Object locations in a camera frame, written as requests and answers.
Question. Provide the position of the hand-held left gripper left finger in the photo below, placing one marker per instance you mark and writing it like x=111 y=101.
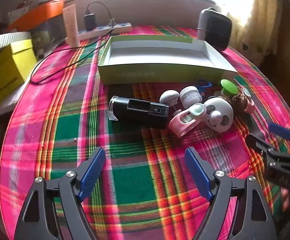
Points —
x=92 y=173

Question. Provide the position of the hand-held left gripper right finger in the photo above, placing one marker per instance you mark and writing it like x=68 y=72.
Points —
x=197 y=173

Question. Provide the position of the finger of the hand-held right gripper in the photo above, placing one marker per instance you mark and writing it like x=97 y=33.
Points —
x=281 y=130
x=258 y=142

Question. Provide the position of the brown walnut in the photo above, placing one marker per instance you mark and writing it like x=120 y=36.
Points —
x=238 y=102

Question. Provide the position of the white panda toy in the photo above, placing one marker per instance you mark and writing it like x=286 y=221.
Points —
x=218 y=115

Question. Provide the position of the green mushroom lamp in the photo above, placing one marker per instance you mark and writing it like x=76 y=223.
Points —
x=228 y=86

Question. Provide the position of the black flashlight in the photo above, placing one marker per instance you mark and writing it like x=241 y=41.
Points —
x=140 y=115

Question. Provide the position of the white ribbed jar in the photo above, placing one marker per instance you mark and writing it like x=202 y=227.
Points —
x=189 y=96

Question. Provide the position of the small white ball-shaped gadget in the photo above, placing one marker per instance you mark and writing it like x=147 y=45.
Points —
x=168 y=96

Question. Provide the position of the green and white cardboard box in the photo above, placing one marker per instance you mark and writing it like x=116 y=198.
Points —
x=160 y=76

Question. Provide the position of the patterned curtain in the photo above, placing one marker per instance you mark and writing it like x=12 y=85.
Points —
x=262 y=25

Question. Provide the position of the grey and black heater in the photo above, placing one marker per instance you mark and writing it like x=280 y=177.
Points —
x=217 y=30

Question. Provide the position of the yellow box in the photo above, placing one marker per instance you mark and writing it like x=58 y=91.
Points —
x=2 y=72

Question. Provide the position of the cream tube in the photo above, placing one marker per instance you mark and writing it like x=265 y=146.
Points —
x=71 y=27

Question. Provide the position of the white power strip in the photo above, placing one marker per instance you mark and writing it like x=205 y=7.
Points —
x=121 y=27

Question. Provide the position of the white plug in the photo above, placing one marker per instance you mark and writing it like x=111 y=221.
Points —
x=112 y=22

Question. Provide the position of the striped box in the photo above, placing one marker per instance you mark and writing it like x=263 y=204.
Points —
x=12 y=37

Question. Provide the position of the orange lidded clear container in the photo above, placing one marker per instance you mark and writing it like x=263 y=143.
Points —
x=42 y=12

